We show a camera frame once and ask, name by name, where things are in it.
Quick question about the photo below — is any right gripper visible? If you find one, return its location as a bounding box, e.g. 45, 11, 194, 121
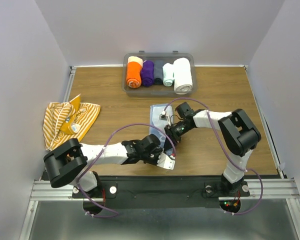
163, 120, 193, 151

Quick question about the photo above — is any light blue towel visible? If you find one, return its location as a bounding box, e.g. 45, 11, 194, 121
149, 103, 174, 148

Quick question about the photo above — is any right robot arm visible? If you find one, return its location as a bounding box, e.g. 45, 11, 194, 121
163, 102, 262, 195

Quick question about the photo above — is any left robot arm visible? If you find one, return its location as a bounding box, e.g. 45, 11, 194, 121
43, 134, 168, 197

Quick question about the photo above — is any clear plastic bin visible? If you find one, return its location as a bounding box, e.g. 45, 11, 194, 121
121, 51, 198, 97

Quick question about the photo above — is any white rolled towel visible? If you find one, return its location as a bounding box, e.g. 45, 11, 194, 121
173, 57, 193, 95

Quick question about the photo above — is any mint rolled towel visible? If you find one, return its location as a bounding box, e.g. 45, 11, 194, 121
162, 63, 174, 87

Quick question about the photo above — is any orange rolled towel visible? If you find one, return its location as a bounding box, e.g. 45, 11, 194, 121
125, 56, 143, 89

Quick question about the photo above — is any purple rolled towel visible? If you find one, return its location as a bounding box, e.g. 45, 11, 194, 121
140, 60, 154, 87

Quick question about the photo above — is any dark grey rolled towel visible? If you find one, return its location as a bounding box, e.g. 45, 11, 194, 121
153, 60, 164, 85

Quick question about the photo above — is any yellow striped towel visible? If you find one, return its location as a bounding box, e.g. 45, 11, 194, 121
42, 94, 101, 151

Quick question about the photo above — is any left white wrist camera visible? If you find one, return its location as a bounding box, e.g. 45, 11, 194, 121
156, 153, 176, 170

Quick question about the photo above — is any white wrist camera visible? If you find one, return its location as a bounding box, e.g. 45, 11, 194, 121
159, 110, 170, 126
156, 153, 176, 170

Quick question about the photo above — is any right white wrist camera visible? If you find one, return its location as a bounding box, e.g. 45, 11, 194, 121
159, 110, 170, 126

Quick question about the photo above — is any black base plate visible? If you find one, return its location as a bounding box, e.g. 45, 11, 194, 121
72, 175, 251, 210

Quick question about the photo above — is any aluminium frame rail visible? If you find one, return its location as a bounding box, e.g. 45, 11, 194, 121
20, 67, 300, 240

